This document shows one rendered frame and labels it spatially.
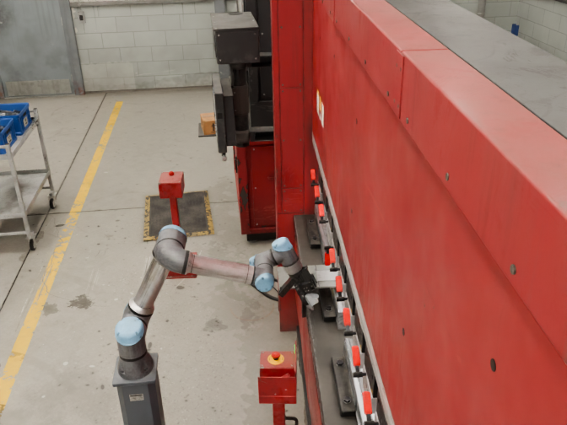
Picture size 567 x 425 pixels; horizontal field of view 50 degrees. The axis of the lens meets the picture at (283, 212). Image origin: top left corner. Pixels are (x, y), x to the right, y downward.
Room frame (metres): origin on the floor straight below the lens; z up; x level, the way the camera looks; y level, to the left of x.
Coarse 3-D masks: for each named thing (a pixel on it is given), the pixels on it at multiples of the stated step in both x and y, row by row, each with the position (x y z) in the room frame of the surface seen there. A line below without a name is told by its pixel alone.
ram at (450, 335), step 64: (320, 64) 2.88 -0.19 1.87; (320, 128) 2.85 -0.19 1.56; (384, 128) 1.42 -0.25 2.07; (384, 192) 1.38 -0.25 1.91; (448, 192) 0.91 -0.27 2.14; (384, 256) 1.33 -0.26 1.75; (448, 256) 0.88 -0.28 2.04; (384, 320) 1.29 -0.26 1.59; (448, 320) 0.84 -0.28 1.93; (512, 320) 0.62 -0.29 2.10; (384, 384) 1.24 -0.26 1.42; (448, 384) 0.80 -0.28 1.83; (512, 384) 0.59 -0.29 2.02
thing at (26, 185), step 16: (32, 128) 4.98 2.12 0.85; (16, 144) 4.64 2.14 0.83; (0, 176) 5.15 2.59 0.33; (16, 176) 4.34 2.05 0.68; (32, 176) 5.14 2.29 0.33; (48, 176) 5.20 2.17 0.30; (0, 192) 4.81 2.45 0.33; (16, 192) 4.33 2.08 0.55; (32, 192) 4.80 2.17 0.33; (0, 208) 4.50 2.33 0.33; (16, 208) 4.49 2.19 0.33; (32, 240) 4.37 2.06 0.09
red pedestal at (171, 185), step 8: (160, 176) 4.02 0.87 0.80; (168, 176) 4.02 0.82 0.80; (176, 176) 4.01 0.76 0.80; (160, 184) 3.90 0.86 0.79; (168, 184) 3.91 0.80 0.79; (176, 184) 3.91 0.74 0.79; (184, 184) 4.09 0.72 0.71; (160, 192) 3.90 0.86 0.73; (168, 192) 3.90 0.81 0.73; (176, 192) 3.91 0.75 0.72; (176, 200) 4.00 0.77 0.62; (176, 208) 3.98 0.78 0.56; (176, 216) 3.98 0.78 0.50; (176, 224) 3.98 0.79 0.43
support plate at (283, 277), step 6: (282, 270) 2.45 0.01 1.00; (312, 270) 2.44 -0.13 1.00; (318, 270) 2.44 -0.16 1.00; (324, 270) 2.44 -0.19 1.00; (282, 276) 2.40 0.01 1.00; (288, 276) 2.40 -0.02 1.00; (282, 282) 2.34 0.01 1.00; (324, 282) 2.33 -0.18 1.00; (330, 282) 2.33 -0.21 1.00; (294, 288) 2.30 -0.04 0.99
